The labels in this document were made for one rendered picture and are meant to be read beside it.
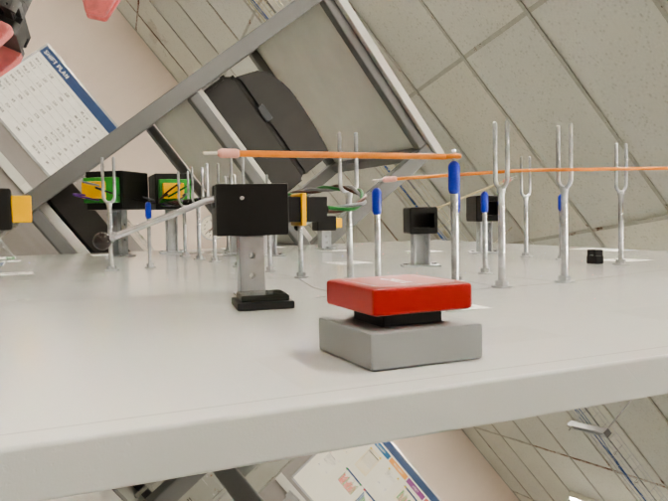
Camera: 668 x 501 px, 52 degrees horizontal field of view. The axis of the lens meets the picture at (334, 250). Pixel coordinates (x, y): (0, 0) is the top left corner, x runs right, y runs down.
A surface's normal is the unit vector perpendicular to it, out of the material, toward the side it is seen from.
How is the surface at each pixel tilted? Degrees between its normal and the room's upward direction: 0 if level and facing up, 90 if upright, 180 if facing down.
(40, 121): 90
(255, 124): 90
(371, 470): 90
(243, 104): 90
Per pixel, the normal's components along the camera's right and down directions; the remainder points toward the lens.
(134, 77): 0.31, -0.08
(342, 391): -0.02, -1.00
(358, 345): -0.91, 0.04
